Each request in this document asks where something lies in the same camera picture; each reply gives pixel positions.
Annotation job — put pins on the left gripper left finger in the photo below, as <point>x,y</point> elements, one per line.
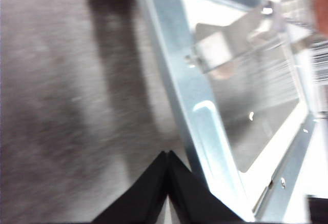
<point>143,198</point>

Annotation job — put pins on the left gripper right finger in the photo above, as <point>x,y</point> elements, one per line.
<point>194,201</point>

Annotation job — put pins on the brown egg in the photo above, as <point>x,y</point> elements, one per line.
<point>321,8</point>

